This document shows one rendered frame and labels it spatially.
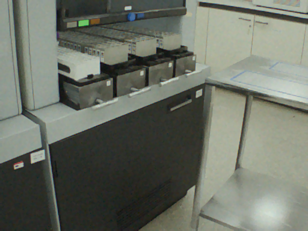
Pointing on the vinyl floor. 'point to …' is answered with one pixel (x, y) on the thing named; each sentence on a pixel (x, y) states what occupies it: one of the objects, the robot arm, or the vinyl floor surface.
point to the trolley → (242, 85)
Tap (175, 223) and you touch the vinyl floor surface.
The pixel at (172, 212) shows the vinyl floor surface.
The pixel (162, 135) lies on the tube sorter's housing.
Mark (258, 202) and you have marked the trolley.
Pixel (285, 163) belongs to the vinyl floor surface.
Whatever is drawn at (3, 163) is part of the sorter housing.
